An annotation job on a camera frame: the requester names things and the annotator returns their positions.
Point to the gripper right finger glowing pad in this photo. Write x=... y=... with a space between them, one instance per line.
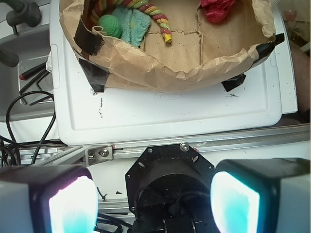
x=262 y=195

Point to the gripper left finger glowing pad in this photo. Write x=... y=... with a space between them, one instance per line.
x=47 y=199

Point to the red paper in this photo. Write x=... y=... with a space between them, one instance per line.
x=216 y=10

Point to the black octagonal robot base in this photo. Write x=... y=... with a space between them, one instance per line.
x=168 y=191

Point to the white plastic bin lid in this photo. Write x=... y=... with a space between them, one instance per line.
x=116 y=115

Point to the black hex key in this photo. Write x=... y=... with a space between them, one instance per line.
x=35 y=79

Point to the brown paper bag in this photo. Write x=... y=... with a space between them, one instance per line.
x=201 y=53

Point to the green rubber ball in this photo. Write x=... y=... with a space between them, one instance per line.
x=111 y=25

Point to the teal terry cloth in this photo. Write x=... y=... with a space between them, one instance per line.
x=134 y=25

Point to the aluminium extrusion rail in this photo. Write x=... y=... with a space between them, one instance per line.
x=291 y=137

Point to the dark green clamp handle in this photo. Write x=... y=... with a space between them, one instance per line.
x=22 y=12

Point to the multicolour twisted rope toy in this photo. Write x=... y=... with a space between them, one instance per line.
x=142 y=5

